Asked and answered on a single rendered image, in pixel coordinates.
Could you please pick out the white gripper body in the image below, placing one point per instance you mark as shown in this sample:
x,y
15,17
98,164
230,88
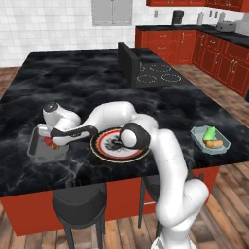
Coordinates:
x,y
43,130

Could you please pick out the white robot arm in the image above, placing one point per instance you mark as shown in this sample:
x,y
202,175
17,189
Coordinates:
x,y
168,162

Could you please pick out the red food piece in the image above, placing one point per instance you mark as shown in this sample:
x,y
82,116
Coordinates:
x,y
54,145

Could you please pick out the grey tupperware container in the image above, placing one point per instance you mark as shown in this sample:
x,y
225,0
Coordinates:
x,y
197,136
45,156

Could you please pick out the large patterned plate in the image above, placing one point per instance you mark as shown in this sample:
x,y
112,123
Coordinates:
x,y
107,152

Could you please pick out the green vegetable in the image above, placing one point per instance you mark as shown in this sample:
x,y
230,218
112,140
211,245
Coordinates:
x,y
209,133

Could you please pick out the brown cooked sausage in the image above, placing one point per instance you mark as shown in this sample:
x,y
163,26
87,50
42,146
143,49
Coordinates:
x,y
214,143

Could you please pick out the red kitchen island base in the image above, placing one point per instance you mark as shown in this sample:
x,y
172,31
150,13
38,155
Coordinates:
x,y
32,210

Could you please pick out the black upright panel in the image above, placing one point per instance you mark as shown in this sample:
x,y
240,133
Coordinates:
x,y
127,63

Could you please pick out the black hob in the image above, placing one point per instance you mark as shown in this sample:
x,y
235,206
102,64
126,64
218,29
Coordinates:
x,y
159,78

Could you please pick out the grey window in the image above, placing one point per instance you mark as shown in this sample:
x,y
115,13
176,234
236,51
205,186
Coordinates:
x,y
112,12

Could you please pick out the red base cupboards run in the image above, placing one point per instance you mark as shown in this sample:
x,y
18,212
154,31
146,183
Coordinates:
x,y
181,45

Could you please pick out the black coffee machine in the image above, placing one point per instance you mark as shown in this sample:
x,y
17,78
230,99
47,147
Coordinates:
x,y
177,17

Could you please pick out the white canister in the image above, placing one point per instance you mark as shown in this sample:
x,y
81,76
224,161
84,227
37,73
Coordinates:
x,y
200,18

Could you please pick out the silver toaster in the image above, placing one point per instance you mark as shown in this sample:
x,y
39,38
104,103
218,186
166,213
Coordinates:
x,y
225,26

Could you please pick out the grey wall socket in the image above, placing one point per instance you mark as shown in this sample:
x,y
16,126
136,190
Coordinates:
x,y
156,13

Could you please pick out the red wall cupboards run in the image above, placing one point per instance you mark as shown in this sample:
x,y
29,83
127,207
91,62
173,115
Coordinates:
x,y
194,2

